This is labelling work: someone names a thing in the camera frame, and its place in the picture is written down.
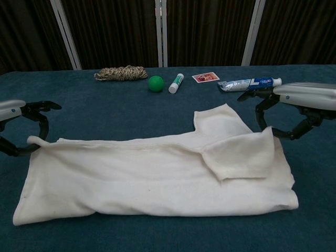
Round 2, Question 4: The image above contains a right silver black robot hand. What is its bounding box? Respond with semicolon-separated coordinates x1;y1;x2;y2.
237;82;336;141

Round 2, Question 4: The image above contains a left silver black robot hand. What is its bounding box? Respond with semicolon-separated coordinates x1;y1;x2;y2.
0;99;62;158

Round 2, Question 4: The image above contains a cream white T-shirt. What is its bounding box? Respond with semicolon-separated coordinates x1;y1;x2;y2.
12;103;300;227

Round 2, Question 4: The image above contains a blue white toothpaste tube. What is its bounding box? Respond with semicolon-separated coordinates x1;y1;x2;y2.
217;77;283;92

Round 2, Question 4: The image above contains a dark teal table cloth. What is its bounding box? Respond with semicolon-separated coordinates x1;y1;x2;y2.
0;64;336;252

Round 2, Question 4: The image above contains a red playing card deck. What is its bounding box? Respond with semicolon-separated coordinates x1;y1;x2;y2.
191;73;219;83

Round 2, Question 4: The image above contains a white green glue stick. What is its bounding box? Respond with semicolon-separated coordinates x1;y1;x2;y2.
168;73;185;94

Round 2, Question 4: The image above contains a green ball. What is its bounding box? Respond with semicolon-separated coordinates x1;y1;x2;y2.
148;75;165;92

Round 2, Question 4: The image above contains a white partition frame post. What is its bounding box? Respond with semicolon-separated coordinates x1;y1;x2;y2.
154;0;169;68
49;0;82;70
240;0;266;66

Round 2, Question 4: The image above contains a beige braided rope bundle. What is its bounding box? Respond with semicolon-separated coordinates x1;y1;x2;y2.
93;65;149;82

